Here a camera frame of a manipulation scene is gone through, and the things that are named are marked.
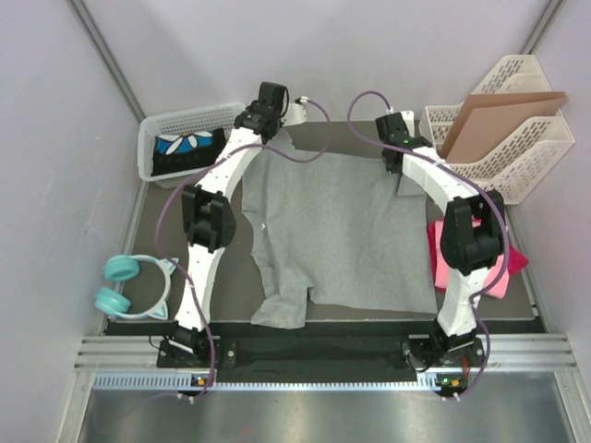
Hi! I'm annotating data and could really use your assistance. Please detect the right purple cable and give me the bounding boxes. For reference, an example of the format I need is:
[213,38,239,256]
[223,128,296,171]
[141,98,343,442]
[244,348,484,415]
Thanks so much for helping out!
[345,90,512,402]

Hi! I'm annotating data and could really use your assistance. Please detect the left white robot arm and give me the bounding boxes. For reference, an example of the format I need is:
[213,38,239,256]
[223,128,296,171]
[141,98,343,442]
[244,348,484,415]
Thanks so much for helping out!
[173,81,290,366]

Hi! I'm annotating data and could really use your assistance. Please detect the aluminium frame rail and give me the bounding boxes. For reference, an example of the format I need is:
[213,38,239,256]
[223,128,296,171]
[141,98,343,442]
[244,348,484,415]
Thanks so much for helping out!
[56,333,590,442]

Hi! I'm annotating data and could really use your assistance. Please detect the light pink folded shirt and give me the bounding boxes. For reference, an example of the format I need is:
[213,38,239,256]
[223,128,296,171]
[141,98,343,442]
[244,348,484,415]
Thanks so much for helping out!
[432,239,510,301]

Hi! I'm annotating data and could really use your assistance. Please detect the brown cardboard sheet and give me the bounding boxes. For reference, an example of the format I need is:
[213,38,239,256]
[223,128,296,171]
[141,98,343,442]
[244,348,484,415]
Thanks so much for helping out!
[440,91,568,164]

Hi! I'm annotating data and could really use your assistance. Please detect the white file organizer rack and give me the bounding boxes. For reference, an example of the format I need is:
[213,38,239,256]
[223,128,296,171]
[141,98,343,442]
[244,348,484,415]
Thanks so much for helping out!
[419,54,574,205]

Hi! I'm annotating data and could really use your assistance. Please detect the teal cat ear headphones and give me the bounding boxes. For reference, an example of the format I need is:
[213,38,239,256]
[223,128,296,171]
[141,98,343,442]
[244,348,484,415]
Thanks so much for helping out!
[93,254,180,322]

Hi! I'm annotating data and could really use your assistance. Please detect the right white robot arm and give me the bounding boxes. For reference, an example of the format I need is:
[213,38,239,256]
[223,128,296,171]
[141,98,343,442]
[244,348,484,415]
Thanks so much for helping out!
[375,113,506,365]

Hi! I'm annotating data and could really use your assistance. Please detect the grey t shirt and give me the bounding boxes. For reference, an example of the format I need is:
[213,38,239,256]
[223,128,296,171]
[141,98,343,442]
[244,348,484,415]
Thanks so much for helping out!
[242,132,438,329]

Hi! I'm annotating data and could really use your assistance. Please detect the grey slotted cable duct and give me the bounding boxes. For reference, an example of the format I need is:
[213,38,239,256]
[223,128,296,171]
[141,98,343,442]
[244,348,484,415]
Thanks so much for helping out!
[92,372,460,393]

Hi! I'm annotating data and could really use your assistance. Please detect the white perforated plastic basket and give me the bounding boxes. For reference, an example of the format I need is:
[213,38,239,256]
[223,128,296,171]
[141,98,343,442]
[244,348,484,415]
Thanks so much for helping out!
[137,102,245,188]

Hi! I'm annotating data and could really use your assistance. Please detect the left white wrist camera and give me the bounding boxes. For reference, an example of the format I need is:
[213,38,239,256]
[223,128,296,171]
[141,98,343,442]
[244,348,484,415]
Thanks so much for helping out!
[282,96,308,126]

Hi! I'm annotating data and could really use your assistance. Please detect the magenta folded shirt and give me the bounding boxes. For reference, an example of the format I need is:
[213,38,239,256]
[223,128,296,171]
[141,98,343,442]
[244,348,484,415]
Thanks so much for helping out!
[427,219,529,299]

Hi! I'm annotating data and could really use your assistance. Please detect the purple cable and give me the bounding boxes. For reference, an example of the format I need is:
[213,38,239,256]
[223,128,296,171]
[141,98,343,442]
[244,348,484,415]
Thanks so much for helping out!
[345,90,512,402]
[156,97,334,402]

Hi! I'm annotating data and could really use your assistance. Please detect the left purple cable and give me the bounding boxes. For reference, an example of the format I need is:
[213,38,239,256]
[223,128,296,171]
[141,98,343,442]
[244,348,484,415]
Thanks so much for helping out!
[156,97,334,402]

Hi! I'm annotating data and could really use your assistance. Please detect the black shirt with flower print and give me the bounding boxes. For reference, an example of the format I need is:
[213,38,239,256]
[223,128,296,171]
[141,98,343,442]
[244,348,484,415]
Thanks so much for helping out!
[151,127,226,176]

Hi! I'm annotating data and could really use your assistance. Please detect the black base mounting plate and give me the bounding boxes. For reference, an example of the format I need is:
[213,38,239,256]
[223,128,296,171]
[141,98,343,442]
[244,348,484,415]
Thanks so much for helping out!
[105,320,484,382]

